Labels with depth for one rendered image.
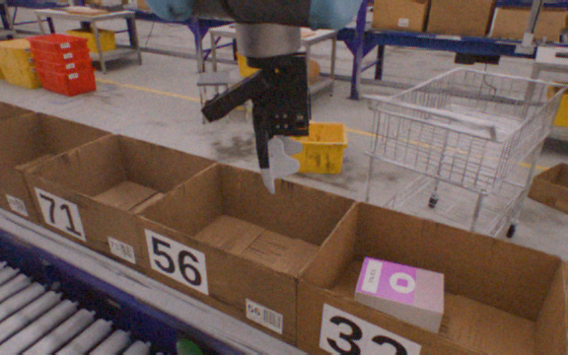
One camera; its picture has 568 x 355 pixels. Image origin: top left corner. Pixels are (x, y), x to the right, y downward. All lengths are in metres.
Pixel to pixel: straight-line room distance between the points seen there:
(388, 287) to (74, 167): 0.90
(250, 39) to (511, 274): 0.67
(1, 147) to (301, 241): 1.06
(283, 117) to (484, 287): 0.57
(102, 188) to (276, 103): 0.87
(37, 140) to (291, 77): 1.25
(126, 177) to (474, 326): 1.06
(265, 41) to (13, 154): 1.25
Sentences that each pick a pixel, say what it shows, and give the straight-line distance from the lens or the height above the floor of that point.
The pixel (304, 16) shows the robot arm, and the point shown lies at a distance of 0.37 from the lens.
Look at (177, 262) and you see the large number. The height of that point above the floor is 0.97.
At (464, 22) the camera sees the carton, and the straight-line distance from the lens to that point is 4.80.
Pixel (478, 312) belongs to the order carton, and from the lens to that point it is 0.96.
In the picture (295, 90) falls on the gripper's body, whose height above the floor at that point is 1.36.
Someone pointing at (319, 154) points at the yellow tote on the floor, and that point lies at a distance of 3.18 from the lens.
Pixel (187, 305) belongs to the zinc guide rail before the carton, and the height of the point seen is 0.89.
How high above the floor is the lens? 1.53
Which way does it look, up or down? 29 degrees down
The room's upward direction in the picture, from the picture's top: straight up
